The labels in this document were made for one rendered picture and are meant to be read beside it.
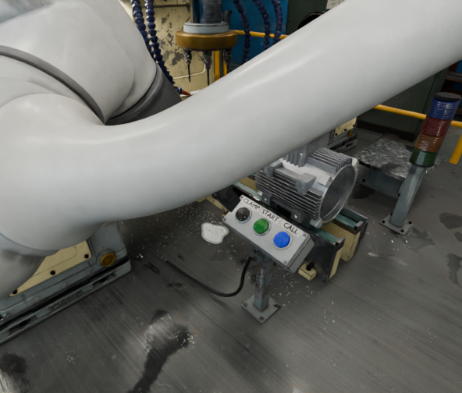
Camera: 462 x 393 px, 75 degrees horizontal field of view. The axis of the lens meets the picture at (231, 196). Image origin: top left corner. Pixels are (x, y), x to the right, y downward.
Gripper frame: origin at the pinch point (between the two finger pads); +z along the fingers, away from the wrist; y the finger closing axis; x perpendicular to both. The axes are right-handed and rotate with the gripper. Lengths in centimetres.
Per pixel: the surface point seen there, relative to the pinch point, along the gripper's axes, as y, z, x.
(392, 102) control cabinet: 94, 249, -230
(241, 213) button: 0.0, 7.3, 0.0
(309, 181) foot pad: -2.2, 18.1, -16.2
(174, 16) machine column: 63, 0, -41
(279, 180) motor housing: 5.8, 20.4, -13.9
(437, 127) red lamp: -15, 33, -50
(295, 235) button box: -11.6, 8.0, -1.9
